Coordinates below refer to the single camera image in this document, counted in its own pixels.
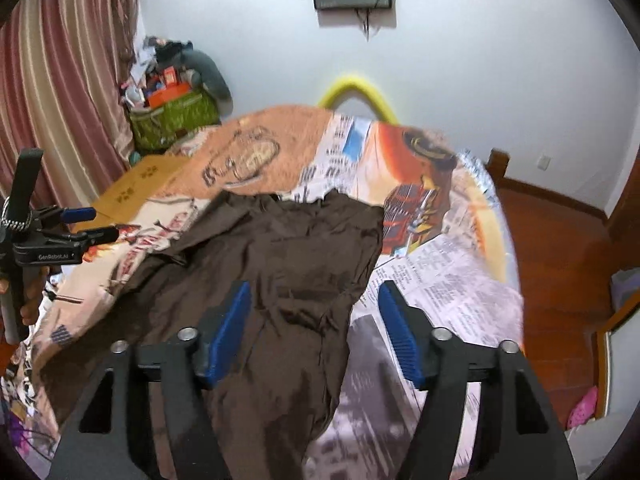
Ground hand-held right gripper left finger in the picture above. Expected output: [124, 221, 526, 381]
[47, 281, 252, 480]

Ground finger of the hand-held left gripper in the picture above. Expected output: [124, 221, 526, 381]
[60, 206, 97, 224]
[75, 226, 121, 249]

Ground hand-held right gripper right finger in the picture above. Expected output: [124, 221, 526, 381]
[378, 281, 578, 480]

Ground brown garment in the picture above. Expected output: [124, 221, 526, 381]
[37, 191, 385, 480]

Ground person's left hand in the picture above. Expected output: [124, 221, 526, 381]
[20, 264, 52, 328]

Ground wooden lap desk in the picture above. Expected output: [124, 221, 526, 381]
[75, 154, 183, 233]

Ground printed blanket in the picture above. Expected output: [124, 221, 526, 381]
[0, 105, 526, 480]

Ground green fabric storage box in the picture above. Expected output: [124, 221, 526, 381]
[129, 91, 221, 153]

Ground orange cardboard box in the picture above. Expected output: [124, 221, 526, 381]
[147, 85, 193, 109]

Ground striped pink curtain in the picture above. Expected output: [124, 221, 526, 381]
[0, 0, 146, 211]

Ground pile of assorted clutter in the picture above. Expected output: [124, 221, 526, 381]
[120, 35, 196, 111]

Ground grey plush toy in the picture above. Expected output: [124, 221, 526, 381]
[180, 49, 233, 103]

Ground pink slipper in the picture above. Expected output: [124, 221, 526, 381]
[567, 386, 598, 428]

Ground wooden framed white panel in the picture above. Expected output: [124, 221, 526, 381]
[592, 267, 640, 421]

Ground yellow foam tube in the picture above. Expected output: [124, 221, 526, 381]
[317, 74, 401, 125]

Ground wooden bed post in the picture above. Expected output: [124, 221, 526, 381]
[487, 148, 510, 181]

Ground black monitor cable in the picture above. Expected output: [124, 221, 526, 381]
[352, 7, 375, 42]

